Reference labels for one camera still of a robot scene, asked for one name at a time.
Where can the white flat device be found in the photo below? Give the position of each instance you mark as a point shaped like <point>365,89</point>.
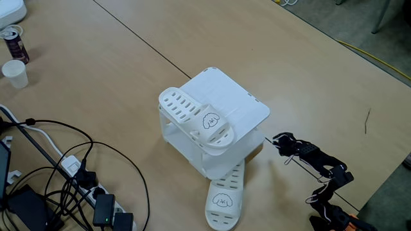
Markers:
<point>9,13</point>

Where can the white two-tier shoe rack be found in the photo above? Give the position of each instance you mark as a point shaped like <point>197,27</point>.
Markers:
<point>231,93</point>

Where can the black power plug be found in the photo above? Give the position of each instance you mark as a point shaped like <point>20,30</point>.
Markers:
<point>86,179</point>

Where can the dark purple drink can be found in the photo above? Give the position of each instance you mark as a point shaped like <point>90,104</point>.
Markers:
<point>16,48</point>

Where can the white power strip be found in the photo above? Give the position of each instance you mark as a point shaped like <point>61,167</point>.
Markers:
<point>71,165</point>

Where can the white printed plastic bracket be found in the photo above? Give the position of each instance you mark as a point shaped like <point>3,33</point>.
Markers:
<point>14,174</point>
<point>7,140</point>

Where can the white paper cup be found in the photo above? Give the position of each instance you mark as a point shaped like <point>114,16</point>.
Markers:
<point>14,75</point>

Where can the grey chair leg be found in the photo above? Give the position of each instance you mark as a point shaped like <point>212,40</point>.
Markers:
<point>381,17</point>

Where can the black power adapter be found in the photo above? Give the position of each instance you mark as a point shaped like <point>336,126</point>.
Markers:
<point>123,222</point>

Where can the thin dark twig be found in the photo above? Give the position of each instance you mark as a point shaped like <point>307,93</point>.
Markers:
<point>366,120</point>

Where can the black adapter with green light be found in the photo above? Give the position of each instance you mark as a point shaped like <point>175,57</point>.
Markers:
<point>103,208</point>

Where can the black flat power brick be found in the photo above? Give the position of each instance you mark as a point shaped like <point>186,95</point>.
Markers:
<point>29,208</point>

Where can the white slipper with dog print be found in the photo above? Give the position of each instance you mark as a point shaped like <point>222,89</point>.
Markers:
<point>223,208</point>
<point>199,126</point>

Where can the dark laptop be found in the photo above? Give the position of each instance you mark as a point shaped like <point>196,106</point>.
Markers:
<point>4,167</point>

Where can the person's grey shoe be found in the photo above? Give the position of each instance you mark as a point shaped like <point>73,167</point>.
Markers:
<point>407,162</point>

